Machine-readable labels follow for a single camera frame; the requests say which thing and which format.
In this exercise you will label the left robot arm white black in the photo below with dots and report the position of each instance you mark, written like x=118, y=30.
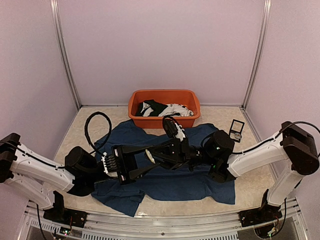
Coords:
x=81, y=175

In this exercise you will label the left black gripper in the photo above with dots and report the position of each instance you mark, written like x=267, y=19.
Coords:
x=126, y=163

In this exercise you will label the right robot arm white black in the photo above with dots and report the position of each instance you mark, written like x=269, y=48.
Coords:
x=217, y=160

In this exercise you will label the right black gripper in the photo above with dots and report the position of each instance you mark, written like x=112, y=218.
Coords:
x=178, y=152

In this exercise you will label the right aluminium corner post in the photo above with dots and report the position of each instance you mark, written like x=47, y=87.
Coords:
x=258, y=53

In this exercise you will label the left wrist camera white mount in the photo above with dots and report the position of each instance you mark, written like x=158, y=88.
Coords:
x=109, y=163

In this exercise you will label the black square display box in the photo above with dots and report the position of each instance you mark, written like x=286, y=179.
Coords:
x=237, y=126

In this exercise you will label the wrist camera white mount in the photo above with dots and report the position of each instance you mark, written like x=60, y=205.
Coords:
x=173, y=129
x=109, y=163

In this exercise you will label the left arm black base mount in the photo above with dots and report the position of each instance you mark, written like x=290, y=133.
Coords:
x=70, y=217

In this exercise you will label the left aluminium corner post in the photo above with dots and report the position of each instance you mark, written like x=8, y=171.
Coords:
x=63, y=53

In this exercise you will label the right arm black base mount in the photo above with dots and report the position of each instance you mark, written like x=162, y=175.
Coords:
x=255, y=216

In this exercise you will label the black and white garment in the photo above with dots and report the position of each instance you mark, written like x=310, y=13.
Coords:
x=151, y=108

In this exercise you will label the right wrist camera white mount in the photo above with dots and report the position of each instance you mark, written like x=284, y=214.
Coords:
x=173, y=129

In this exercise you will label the dark blue t-shirt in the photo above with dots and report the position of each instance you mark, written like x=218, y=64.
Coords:
x=159, y=184

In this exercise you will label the aluminium corner post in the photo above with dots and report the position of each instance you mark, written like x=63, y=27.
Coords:
x=258, y=53
x=63, y=53

